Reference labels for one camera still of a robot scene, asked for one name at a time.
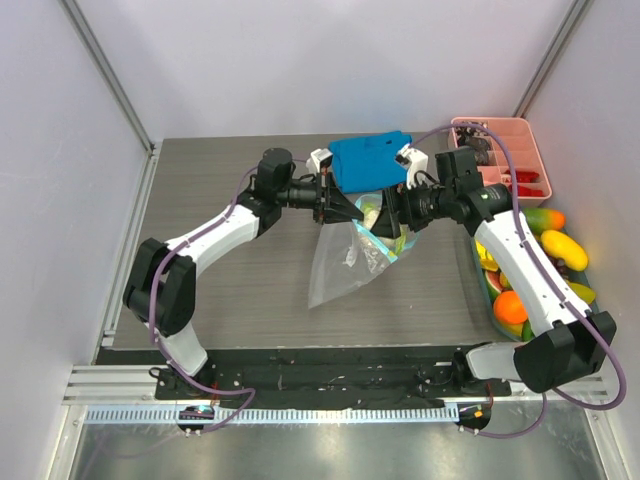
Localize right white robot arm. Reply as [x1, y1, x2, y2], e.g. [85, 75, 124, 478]
[372, 146, 616, 395]

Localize slotted cable duct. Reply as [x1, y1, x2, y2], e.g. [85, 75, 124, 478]
[84, 404, 459, 425]

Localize toy cauliflower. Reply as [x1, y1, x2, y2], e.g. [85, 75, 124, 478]
[354, 195, 417, 257]

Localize toy starfruit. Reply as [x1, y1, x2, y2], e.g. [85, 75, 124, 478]
[567, 281, 596, 305]

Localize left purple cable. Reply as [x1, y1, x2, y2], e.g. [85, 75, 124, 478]
[148, 158, 314, 432]

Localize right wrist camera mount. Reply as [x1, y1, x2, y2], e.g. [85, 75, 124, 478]
[395, 144, 429, 190]

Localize toy orange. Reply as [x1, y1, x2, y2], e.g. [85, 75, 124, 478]
[493, 290, 528, 325]

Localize black clips in tray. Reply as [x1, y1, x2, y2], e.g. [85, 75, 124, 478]
[453, 127, 493, 166]

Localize teal fruit tray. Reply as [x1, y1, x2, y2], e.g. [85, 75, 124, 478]
[471, 240, 599, 342]

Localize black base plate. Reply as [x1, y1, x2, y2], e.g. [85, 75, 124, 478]
[154, 344, 514, 411]

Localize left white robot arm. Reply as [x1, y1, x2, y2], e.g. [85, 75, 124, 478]
[123, 148, 364, 399]

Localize blue folded cloth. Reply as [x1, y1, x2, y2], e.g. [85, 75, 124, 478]
[329, 131, 412, 194]

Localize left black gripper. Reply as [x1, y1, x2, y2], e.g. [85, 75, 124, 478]
[276, 168, 363, 226]

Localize red clips in tray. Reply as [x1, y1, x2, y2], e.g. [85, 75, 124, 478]
[501, 169, 545, 198]

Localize purple cable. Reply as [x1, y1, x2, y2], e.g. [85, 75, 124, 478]
[409, 123, 628, 439]
[148, 158, 314, 432]

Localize toy watermelon slice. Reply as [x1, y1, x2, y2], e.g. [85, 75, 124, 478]
[484, 270, 503, 301]

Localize toy grapes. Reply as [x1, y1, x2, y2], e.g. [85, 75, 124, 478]
[552, 259, 570, 279]

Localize pink compartment tray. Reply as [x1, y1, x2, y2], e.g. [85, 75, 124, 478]
[449, 117, 552, 207]

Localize yellow toy mango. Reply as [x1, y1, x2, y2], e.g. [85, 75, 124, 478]
[540, 230, 589, 271]

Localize clear zip top bag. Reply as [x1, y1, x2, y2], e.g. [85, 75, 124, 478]
[308, 221, 413, 309]

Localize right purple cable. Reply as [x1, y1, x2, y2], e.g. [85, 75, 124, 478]
[409, 123, 628, 439]

